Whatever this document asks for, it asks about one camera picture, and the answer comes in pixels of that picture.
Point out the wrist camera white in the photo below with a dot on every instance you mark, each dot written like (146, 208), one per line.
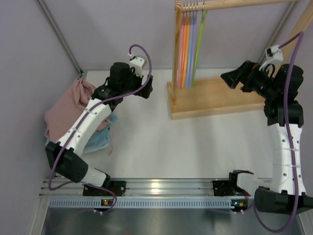
(138, 63)
(274, 57)

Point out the blue clothes hanger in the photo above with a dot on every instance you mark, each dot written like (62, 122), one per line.
(189, 49)

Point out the pink clothes hanger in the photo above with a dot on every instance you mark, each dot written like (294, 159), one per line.
(180, 50)

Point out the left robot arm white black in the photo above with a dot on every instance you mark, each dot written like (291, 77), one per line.
(64, 155)

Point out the purple clothes hanger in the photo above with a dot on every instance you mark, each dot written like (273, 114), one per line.
(193, 46)

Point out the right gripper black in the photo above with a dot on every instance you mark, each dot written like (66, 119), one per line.
(244, 78)

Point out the orange clothes hanger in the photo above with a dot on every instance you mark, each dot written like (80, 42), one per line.
(184, 46)

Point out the pink trousers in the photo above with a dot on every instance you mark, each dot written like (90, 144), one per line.
(67, 109)

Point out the blue trousers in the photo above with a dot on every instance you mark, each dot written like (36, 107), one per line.
(102, 138)

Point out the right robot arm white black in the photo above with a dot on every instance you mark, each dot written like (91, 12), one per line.
(285, 119)

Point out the wooden clothes rack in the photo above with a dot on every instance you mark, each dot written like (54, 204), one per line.
(209, 96)

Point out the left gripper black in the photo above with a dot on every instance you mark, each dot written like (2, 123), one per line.
(145, 86)

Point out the green clothes hanger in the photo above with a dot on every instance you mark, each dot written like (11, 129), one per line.
(199, 42)

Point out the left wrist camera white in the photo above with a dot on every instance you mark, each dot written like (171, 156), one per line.
(138, 63)

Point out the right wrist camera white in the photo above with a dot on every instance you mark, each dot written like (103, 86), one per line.
(274, 57)

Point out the aluminium mounting rail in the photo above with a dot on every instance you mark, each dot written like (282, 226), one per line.
(143, 194)

